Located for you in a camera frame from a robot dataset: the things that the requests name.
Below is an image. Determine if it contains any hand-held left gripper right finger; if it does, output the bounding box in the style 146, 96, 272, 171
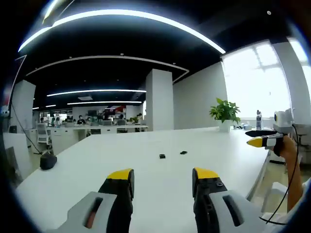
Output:
192, 167, 271, 233

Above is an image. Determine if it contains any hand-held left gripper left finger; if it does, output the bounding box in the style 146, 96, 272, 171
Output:
46, 168, 135, 233

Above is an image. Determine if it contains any person's right hand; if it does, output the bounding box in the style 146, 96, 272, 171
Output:
279, 136, 296, 159

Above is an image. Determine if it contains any dark water bottle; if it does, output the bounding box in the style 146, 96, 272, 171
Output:
256, 109, 263, 130

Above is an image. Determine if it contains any green potted plant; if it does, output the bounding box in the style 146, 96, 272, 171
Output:
209, 97, 242, 133

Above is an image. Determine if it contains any row of white desks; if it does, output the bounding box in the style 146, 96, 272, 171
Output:
23, 124, 149, 148

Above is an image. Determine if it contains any black pouch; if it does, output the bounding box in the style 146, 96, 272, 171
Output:
39, 153, 58, 171

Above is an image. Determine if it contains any ceiling light strip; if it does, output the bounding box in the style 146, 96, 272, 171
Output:
66, 100, 144, 106
17, 9, 227, 54
46, 89, 148, 98

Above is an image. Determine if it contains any white office chair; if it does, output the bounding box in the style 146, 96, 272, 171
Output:
35, 122, 53, 151

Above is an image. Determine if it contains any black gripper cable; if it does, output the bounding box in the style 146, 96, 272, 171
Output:
259, 123, 300, 225

